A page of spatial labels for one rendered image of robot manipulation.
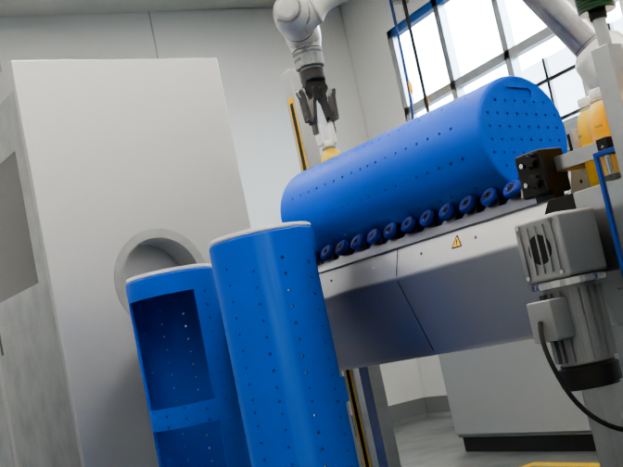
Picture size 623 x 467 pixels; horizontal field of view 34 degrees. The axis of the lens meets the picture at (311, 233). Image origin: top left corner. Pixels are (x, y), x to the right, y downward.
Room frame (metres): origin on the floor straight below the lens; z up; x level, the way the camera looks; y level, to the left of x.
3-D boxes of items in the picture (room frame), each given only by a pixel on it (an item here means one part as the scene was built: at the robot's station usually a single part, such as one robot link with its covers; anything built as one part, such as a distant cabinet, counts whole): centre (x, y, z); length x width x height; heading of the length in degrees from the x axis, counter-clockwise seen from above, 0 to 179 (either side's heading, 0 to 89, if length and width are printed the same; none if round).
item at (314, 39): (2.95, -0.10, 1.65); 0.13 x 0.11 x 0.16; 171
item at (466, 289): (3.05, -0.03, 0.79); 2.17 x 0.29 x 0.34; 35
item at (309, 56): (2.96, -0.10, 1.54); 0.09 x 0.09 x 0.06
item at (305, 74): (2.96, -0.10, 1.47); 0.08 x 0.07 x 0.09; 124
